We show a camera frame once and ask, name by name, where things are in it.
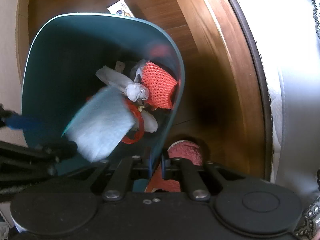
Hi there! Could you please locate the grey paper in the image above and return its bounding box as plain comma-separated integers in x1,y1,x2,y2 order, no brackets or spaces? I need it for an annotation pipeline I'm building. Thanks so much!
113,60,160,133

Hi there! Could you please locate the red plastic bag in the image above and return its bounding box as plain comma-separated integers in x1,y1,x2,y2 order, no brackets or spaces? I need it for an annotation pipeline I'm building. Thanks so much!
121,99,145,145

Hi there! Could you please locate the white paper sheet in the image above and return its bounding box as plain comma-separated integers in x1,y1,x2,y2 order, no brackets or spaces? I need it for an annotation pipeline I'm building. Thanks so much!
63,87,136,163

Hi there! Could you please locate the dark teal trash bin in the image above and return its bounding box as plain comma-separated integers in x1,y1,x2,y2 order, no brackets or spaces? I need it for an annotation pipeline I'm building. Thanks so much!
21,12,186,193

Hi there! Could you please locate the knotted white plastic bag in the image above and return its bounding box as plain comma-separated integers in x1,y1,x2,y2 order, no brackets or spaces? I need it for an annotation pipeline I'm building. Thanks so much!
95,66,149,102

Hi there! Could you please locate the red foam fruit net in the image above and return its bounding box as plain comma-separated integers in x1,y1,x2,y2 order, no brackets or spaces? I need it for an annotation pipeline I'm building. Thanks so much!
140,61,178,109

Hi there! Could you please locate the red slipper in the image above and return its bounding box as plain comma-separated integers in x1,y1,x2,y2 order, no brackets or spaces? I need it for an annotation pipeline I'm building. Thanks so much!
145,140,203,193

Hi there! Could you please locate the small printed card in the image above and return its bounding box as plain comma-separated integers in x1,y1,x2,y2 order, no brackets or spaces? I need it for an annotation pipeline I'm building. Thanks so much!
107,0,135,18

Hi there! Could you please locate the white lace bed sheet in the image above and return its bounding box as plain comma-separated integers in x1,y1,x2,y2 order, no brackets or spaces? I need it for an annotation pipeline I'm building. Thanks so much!
231,0,319,239

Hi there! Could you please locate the wooden bed frame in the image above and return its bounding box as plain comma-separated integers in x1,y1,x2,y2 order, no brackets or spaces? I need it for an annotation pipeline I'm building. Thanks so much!
176,0,271,179

